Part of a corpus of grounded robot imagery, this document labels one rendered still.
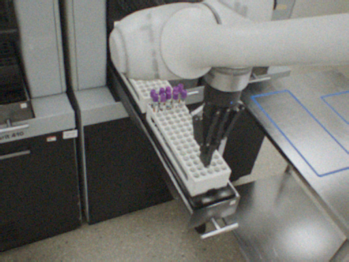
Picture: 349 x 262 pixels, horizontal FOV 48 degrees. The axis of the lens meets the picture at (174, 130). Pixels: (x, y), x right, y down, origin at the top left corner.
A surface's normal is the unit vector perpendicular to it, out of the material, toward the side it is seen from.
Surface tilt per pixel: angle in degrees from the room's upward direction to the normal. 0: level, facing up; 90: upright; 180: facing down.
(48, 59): 90
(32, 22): 90
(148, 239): 0
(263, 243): 0
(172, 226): 0
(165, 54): 74
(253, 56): 94
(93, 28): 90
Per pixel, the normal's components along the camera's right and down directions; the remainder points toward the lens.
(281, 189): 0.11, -0.73
